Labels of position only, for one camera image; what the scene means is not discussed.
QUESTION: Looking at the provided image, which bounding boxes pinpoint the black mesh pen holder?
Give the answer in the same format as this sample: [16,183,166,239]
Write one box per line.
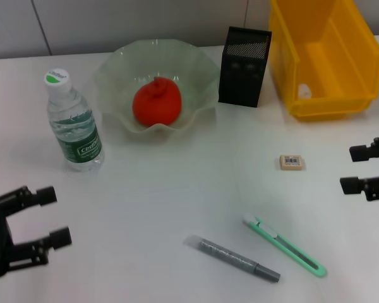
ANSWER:
[217,26,273,109]

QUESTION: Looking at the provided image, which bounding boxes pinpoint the green glass fruit plate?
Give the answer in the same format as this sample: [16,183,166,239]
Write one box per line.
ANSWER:
[96,38,221,143]

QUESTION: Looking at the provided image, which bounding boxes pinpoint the beige eraser with barcode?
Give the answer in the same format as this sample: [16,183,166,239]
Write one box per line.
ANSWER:
[279,154,306,172]

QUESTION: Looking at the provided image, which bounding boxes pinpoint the red soft tomato toy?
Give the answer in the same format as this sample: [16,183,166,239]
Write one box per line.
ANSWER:
[132,76,183,128]

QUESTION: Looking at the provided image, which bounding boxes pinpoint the clear green-label water bottle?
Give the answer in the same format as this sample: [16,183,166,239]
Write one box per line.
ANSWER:
[44,67,105,173]

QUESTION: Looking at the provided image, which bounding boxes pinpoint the grey marker pen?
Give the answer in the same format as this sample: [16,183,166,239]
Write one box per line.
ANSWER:
[184,234,281,283]

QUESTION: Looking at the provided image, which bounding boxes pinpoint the green utility knife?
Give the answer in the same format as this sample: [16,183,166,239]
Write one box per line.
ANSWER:
[243,213,328,278]

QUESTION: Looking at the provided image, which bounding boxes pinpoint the yellow plastic bin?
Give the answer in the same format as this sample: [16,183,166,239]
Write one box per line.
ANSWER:
[268,0,379,122]

